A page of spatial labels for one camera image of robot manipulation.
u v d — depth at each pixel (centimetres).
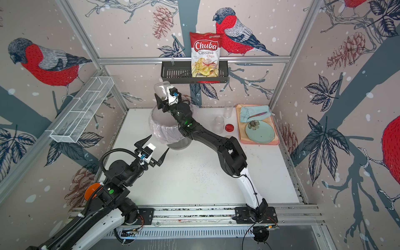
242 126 109
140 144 62
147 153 53
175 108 73
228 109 111
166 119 77
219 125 102
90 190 75
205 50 84
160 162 63
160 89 74
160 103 71
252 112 118
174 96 68
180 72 95
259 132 104
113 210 54
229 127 109
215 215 75
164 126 76
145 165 54
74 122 73
